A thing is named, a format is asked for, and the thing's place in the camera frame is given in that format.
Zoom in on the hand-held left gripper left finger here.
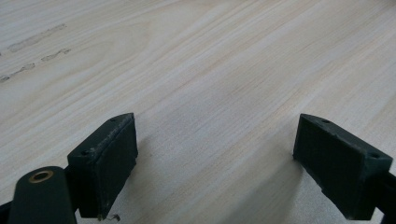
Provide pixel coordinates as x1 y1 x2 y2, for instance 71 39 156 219
66 112 139 221

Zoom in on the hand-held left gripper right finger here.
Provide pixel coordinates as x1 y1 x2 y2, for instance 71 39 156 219
292 113 394 221

